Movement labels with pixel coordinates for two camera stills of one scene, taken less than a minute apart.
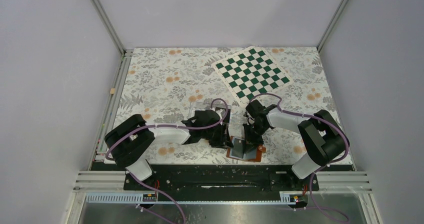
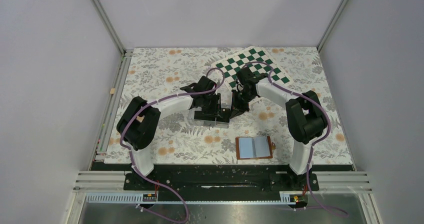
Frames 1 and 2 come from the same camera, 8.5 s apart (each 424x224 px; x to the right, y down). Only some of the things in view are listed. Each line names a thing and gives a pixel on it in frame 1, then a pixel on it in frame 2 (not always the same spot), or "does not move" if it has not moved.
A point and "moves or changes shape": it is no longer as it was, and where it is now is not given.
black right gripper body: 254,132 to 240,101
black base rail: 220,178 does not move
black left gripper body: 218,137 to 210,104
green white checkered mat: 250,71 does not move
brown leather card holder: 254,154 moves or changes shape
